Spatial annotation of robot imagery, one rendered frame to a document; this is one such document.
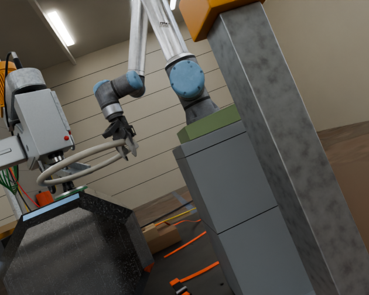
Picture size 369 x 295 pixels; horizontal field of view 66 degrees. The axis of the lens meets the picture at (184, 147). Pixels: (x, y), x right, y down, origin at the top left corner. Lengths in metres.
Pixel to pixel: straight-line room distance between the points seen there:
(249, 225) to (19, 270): 1.24
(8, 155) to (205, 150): 1.86
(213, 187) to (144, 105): 6.14
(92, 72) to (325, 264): 7.34
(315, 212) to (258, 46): 0.28
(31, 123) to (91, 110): 5.39
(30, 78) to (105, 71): 5.54
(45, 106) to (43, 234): 0.82
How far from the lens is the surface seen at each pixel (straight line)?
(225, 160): 1.27
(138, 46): 1.50
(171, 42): 1.31
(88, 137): 7.30
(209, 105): 1.41
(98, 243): 1.77
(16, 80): 2.13
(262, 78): 0.49
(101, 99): 1.35
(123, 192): 7.17
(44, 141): 2.01
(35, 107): 2.07
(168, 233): 2.89
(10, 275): 1.88
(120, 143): 1.28
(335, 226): 0.53
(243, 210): 1.31
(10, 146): 2.72
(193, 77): 1.24
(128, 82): 1.32
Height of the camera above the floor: 0.82
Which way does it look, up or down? 1 degrees up
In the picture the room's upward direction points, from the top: 23 degrees counter-clockwise
